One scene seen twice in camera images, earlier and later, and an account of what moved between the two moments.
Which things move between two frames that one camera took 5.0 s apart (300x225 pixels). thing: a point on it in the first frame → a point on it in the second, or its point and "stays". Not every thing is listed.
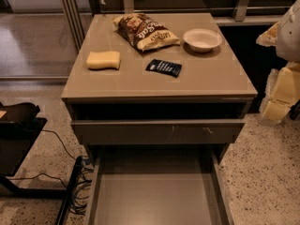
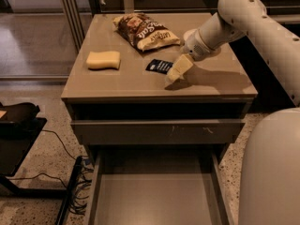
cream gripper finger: x=282 y=92 → x=179 y=68
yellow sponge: x=103 y=59 stays
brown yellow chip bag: x=144 y=33 stays
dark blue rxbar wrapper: x=164 y=67 stays
